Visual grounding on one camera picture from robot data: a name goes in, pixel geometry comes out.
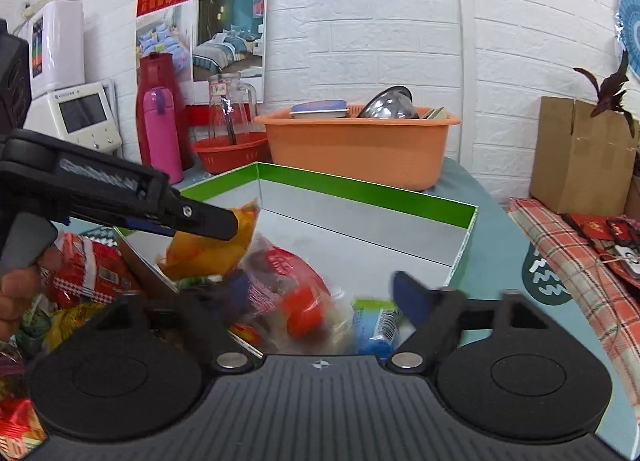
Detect red thermos jug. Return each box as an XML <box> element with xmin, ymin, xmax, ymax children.
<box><xmin>137</xmin><ymin>52</ymin><xmax>193</xmax><ymax>172</ymax></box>

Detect orange plastic basin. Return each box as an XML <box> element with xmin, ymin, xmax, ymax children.
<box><xmin>253</xmin><ymin>105</ymin><xmax>462</xmax><ymax>192</ymax></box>

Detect small cardboard box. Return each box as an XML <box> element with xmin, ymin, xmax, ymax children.
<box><xmin>625</xmin><ymin>176</ymin><xmax>640</xmax><ymax>219</ymax></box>

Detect blue snack packet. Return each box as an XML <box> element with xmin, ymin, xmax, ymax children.
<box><xmin>350</xmin><ymin>297</ymin><xmax>416</xmax><ymax>357</ymax></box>

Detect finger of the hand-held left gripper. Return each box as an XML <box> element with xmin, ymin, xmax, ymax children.
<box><xmin>119</xmin><ymin>218</ymin><xmax>176</xmax><ymax>238</ymax></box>
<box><xmin>165</xmin><ymin>190</ymin><xmax>240</xmax><ymax>242</ymax></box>

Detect pink thermos bottle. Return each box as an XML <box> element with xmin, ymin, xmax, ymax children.
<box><xmin>142</xmin><ymin>86</ymin><xmax>185</xmax><ymax>185</ymax></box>

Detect white vertical wall pipe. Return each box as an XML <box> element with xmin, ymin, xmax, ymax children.
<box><xmin>449</xmin><ymin>0</ymin><xmax>477</xmax><ymax>167</ymax></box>

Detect pile of mixed snack packets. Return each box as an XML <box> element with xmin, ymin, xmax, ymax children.
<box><xmin>0</xmin><ymin>231</ymin><xmax>146</xmax><ymax>457</ymax></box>

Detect tall cardboard box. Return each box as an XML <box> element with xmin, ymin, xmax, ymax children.
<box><xmin>529</xmin><ymin>96</ymin><xmax>640</xmax><ymax>216</ymax></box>

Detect red envelopes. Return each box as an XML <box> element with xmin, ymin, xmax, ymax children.
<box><xmin>560</xmin><ymin>214</ymin><xmax>640</xmax><ymax>287</ymax></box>

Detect red box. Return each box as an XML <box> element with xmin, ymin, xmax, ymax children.
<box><xmin>185</xmin><ymin>104</ymin><xmax>211</xmax><ymax>142</ymax></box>

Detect small white device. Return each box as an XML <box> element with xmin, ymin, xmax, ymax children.
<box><xmin>612</xmin><ymin>245</ymin><xmax>640</xmax><ymax>278</ymax></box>

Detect yellow orange snack packet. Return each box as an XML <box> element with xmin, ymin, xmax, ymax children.
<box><xmin>157</xmin><ymin>200</ymin><xmax>261</xmax><ymax>282</ymax></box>

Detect dark purple plant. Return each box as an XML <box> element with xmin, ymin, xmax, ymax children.
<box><xmin>572</xmin><ymin>48</ymin><xmax>640</xmax><ymax>139</ymax></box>

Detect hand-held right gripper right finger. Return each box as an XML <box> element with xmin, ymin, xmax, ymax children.
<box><xmin>387</xmin><ymin>270</ymin><xmax>551</xmax><ymax>374</ymax></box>

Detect red plastic basket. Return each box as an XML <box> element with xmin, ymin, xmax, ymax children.
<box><xmin>190</xmin><ymin>131</ymin><xmax>271</xmax><ymax>176</ymax></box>

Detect person's left hand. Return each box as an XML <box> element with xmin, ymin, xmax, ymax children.
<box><xmin>0</xmin><ymin>246</ymin><xmax>58</xmax><ymax>342</ymax></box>

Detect bedding wall poster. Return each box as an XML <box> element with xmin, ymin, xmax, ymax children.
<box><xmin>135</xmin><ymin>0</ymin><xmax>267</xmax><ymax>92</ymax></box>

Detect white appliance with screen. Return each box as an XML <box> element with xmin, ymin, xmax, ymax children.
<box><xmin>25</xmin><ymin>80</ymin><xmax>123</xmax><ymax>152</ymax></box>

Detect stainless steel bowl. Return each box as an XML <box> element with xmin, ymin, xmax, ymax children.
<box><xmin>356</xmin><ymin>85</ymin><xmax>421</xmax><ymax>119</ymax></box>

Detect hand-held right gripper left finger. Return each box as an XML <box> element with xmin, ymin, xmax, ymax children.
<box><xmin>92</xmin><ymin>275</ymin><xmax>258</xmax><ymax>374</ymax></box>

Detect glass pitcher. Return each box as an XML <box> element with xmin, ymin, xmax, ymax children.
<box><xmin>206</xmin><ymin>72</ymin><xmax>258</xmax><ymax>147</ymax></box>

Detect plaid cloth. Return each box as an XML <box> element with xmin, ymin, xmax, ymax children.
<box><xmin>507</xmin><ymin>197</ymin><xmax>640</xmax><ymax>414</ymax></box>

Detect green gift box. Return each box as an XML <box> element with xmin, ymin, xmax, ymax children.
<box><xmin>112</xmin><ymin>162</ymin><xmax>480</xmax><ymax>357</ymax></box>

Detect blue round wall decoration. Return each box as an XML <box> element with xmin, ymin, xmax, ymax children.
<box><xmin>612</xmin><ymin>0</ymin><xmax>640</xmax><ymax>74</ymax></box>

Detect blue rimmed bowl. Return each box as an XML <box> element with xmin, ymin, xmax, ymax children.
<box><xmin>289</xmin><ymin>100</ymin><xmax>350</xmax><ymax>119</ymax></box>

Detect clear red snack packet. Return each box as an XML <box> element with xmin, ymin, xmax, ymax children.
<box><xmin>220</xmin><ymin>236</ymin><xmax>351</xmax><ymax>342</ymax></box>

